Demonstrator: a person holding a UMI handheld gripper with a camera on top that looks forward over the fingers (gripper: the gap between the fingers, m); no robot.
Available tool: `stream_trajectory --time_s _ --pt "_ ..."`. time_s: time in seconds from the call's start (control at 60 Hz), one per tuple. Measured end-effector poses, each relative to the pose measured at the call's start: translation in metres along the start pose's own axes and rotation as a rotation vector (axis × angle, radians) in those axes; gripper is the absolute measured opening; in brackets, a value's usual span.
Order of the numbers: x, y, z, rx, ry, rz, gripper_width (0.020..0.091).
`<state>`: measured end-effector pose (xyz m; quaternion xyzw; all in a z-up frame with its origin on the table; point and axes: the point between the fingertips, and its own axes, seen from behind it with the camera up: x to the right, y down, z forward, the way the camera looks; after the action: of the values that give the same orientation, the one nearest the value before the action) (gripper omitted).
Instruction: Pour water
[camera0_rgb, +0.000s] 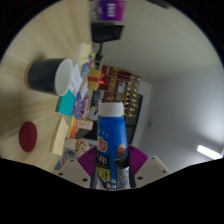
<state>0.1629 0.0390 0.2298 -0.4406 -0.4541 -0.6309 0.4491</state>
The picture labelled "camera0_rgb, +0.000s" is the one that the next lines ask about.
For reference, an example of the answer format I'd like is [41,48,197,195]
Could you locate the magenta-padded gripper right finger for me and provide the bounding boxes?
[127,145,172,190]

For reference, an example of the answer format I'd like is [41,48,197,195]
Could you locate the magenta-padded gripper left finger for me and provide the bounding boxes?
[53,147,100,190]

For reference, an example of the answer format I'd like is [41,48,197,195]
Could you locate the blue drink bottle white cap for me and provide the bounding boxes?
[89,101,132,192]

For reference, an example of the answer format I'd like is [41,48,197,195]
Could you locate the pink flowers in white pot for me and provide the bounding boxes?
[64,138,90,156]

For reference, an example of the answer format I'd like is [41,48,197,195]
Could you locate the large pale yellow notebook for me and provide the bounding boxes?
[49,116,70,157]

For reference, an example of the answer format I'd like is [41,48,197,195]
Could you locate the orange standing card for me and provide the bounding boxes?
[68,116,94,140]

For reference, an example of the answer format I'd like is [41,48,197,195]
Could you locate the flat round red coaster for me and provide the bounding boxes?
[18,121,38,154]

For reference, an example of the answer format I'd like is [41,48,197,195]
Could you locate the ceiling light tube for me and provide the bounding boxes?
[196,144,223,160]

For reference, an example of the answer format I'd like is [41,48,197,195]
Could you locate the teal book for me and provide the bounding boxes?
[55,89,77,118]

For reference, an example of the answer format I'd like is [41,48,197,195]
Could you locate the wooden shelf unit with trophies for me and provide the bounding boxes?
[98,64,143,118]

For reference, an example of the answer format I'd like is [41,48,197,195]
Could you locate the white booklet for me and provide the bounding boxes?
[68,63,84,95]

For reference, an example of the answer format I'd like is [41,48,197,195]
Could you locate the yellow gift box red ribbon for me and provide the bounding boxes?
[87,68,104,92]

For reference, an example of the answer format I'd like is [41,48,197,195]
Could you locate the black mug white inside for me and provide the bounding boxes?
[26,58,74,97]

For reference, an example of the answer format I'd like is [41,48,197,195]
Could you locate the small pale yellow notebook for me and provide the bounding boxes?
[75,42,93,65]

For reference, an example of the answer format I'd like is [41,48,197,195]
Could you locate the black office chair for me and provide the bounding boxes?
[90,21,125,44]

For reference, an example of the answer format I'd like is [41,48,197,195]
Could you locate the purple sign board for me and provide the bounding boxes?
[96,0,127,22]

